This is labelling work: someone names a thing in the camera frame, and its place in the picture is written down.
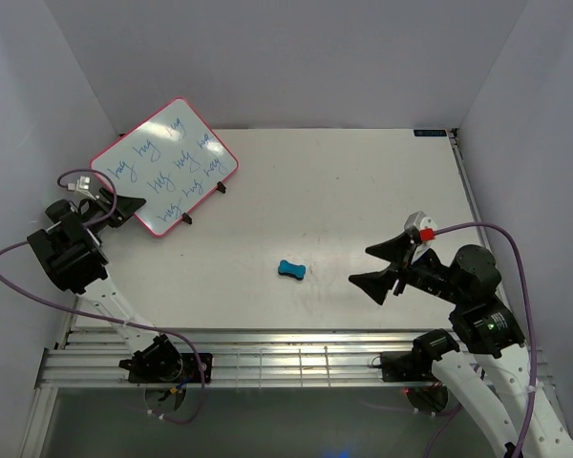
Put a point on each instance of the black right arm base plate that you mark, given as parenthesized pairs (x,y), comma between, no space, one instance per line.
(422,389)

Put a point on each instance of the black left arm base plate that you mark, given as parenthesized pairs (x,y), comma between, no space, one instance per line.
(184,370)

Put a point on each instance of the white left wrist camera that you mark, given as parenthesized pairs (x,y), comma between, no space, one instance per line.
(82,186)

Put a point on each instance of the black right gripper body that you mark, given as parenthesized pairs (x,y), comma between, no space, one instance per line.
(429,276)

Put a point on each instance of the aluminium rail frame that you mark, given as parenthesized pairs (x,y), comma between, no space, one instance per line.
(316,197)

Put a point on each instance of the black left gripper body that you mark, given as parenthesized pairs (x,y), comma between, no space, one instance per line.
(100,210)

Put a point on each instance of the blue right corner label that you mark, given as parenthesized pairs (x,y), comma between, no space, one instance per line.
(429,133)

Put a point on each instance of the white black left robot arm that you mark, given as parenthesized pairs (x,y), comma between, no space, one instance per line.
(71,256)

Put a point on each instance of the black wire easel stand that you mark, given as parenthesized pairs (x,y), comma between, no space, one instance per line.
(186,217)

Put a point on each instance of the pink framed whiteboard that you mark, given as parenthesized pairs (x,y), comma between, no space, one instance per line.
(173,160)

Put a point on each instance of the blue bone-shaped eraser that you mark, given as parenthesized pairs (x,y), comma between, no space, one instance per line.
(292,270)

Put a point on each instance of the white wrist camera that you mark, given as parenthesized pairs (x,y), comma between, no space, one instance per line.
(82,186)
(420,228)

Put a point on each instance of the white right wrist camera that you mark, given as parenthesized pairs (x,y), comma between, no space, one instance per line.
(420,228)

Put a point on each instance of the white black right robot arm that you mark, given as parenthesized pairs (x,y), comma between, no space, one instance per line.
(486,361)

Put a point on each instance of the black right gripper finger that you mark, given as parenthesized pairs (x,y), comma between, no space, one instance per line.
(376,285)
(394,249)

